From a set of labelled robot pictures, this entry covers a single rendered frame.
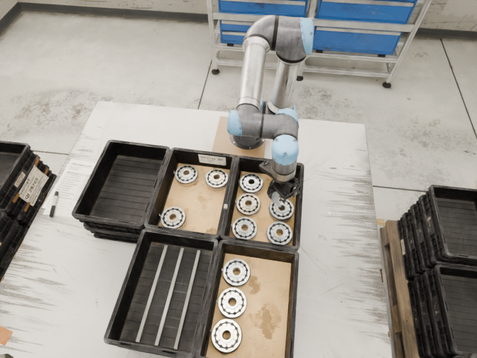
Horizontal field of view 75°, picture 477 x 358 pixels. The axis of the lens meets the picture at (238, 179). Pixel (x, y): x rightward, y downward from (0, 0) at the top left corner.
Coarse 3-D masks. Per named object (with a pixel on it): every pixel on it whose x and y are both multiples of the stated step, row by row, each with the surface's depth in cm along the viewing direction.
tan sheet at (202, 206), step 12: (204, 168) 147; (204, 180) 143; (180, 192) 140; (192, 192) 139; (204, 192) 139; (216, 192) 139; (168, 204) 136; (180, 204) 136; (192, 204) 136; (204, 204) 136; (216, 204) 136; (192, 216) 133; (204, 216) 133; (216, 216) 133; (192, 228) 130; (204, 228) 130; (216, 228) 130
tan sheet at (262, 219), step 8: (240, 176) 144; (264, 176) 144; (264, 184) 142; (240, 192) 139; (264, 192) 139; (264, 200) 137; (264, 208) 135; (240, 216) 133; (256, 216) 133; (264, 216) 133; (232, 224) 131; (264, 224) 131; (288, 224) 131; (264, 232) 129; (256, 240) 127; (264, 240) 127
